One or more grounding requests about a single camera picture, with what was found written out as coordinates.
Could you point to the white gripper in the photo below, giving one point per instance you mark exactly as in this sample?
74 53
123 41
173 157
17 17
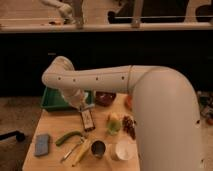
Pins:
75 98

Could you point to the grey towel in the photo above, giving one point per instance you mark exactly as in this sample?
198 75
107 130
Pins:
88 101

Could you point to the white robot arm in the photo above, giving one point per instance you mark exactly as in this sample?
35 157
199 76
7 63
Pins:
164 104

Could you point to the steel metal cup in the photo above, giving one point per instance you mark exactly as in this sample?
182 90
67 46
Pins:
98 148

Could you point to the green plastic tray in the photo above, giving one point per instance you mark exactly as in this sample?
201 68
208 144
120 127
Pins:
53 101

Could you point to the brown snack package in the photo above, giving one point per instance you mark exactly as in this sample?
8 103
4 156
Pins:
87 120

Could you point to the dark red bowl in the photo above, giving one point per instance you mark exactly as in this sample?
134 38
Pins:
104 99

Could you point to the green chili pepper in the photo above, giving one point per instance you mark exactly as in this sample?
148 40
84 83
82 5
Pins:
65 137

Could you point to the green yellow toy fruit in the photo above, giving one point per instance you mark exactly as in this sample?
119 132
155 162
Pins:
113 124

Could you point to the yellow banana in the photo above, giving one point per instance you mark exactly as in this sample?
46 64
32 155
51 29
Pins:
82 151

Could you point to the orange bowl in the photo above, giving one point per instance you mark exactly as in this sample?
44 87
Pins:
128 102

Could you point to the blue sponge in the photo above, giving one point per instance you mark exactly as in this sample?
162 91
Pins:
42 145

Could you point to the brown grape bunch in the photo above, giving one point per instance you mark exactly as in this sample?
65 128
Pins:
128 126

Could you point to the black chair wheel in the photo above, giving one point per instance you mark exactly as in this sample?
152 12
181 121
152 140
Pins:
17 134

